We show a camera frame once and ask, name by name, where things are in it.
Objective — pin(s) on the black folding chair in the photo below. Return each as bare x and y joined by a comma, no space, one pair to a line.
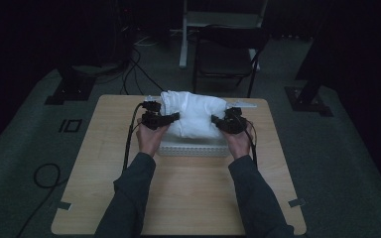
225,56

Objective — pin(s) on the grey tape strip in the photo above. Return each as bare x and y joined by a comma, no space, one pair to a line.
297,202
64,205

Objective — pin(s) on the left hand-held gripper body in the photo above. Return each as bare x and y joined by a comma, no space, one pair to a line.
152,117

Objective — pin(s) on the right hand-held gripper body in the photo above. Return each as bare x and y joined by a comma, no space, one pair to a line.
234,120

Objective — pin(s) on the person's right hand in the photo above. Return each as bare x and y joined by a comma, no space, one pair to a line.
240,143

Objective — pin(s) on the white plastic perforated basket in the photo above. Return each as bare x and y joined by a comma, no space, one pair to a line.
193,148

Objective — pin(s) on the black stand base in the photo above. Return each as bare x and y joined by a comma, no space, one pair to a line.
309,99
69,89

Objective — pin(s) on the person's left hand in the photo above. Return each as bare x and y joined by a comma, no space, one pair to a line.
152,140

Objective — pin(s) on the white towel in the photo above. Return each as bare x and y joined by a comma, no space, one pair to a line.
195,114

